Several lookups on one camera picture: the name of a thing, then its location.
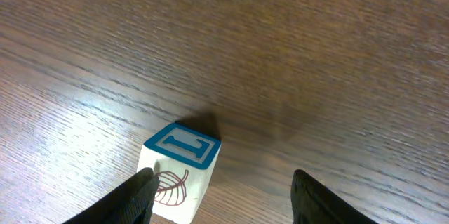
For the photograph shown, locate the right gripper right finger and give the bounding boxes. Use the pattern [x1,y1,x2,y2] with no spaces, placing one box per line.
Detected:
[290,169,376,224]

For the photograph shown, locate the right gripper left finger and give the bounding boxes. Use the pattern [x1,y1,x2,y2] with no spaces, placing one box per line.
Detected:
[65,168,159,224]

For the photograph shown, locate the leaf picture wooden block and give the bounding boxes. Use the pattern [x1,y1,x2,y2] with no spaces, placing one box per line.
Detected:
[137,123,221,224]

